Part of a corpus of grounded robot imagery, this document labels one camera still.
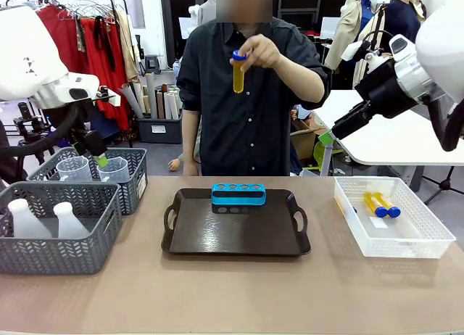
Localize person's right forearm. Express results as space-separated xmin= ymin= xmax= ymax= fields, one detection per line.
xmin=181 ymin=108 xmax=203 ymax=165

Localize white background table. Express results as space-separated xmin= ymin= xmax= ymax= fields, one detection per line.
xmin=310 ymin=88 xmax=464 ymax=167

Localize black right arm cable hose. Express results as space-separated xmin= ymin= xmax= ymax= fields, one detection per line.
xmin=422 ymin=94 xmax=464 ymax=153

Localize black clothes rack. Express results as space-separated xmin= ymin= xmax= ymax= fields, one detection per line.
xmin=4 ymin=0 xmax=134 ymax=148

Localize black serving tray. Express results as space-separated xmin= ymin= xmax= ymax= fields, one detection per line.
xmin=160 ymin=188 xmax=312 ymax=257

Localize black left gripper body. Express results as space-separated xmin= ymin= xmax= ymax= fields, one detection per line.
xmin=70 ymin=126 xmax=109 ymax=158

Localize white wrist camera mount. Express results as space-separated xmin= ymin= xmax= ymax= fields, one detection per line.
xmin=340 ymin=40 xmax=371 ymax=63
xmin=94 ymin=86 xmax=123 ymax=107

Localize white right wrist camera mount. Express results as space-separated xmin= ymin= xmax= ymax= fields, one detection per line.
xmin=340 ymin=40 xmax=371 ymax=63

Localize white perforated plastic basket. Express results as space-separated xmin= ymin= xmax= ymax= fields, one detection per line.
xmin=333 ymin=175 xmax=457 ymax=260

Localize grey storage bin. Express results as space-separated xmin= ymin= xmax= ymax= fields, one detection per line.
xmin=136 ymin=112 xmax=183 ymax=145

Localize white plastic flask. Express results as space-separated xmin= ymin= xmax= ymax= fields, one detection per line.
xmin=52 ymin=201 xmax=91 ymax=239
xmin=7 ymin=198 xmax=54 ymax=239

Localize person in dark shirt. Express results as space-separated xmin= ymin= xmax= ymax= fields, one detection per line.
xmin=175 ymin=0 xmax=333 ymax=177

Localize grey plastic basket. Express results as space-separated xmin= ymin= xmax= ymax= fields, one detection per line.
xmin=26 ymin=146 xmax=149 ymax=217
xmin=0 ymin=181 xmax=124 ymax=276

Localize blue tube rack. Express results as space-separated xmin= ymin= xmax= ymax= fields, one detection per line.
xmin=210 ymin=183 xmax=268 ymax=215

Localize black light stand base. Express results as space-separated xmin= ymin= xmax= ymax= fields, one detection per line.
xmin=422 ymin=165 xmax=464 ymax=206

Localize black camera tripod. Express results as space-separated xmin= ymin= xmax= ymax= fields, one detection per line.
xmin=12 ymin=102 xmax=50 ymax=166

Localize green chair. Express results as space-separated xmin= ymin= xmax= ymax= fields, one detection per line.
xmin=312 ymin=140 xmax=344 ymax=170

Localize grey step stool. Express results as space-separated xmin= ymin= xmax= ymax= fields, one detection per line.
xmin=144 ymin=53 xmax=163 ymax=75

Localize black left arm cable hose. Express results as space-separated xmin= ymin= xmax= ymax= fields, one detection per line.
xmin=0 ymin=102 xmax=81 ymax=169

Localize person's left forearm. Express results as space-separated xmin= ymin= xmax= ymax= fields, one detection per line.
xmin=279 ymin=54 xmax=326 ymax=104

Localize cardboard box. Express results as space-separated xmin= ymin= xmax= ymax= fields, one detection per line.
xmin=291 ymin=117 xmax=328 ymax=161

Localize person in navy top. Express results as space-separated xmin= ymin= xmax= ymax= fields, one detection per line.
xmin=382 ymin=0 xmax=428 ymax=55

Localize person's left hand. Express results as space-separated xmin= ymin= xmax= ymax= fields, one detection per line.
xmin=239 ymin=33 xmax=284 ymax=70

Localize person in beige coat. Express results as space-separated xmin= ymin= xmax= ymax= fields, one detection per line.
xmin=323 ymin=0 xmax=385 ymax=90

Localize red hanging garments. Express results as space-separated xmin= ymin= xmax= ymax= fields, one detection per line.
xmin=36 ymin=4 xmax=132 ymax=133

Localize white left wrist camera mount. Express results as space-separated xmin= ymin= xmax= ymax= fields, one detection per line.
xmin=94 ymin=86 xmax=123 ymax=107

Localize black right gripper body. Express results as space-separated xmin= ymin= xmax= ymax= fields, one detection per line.
xmin=331 ymin=57 xmax=429 ymax=141

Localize clear plastic measuring beaker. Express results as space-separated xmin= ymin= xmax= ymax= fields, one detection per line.
xmin=96 ymin=157 xmax=131 ymax=184
xmin=55 ymin=155 xmax=94 ymax=183

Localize paper rolls bundle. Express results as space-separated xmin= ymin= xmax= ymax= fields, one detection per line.
xmin=120 ymin=72 xmax=183 ymax=121

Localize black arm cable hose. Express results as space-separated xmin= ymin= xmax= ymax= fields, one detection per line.
xmin=0 ymin=102 xmax=81 ymax=169
xmin=422 ymin=94 xmax=464 ymax=153

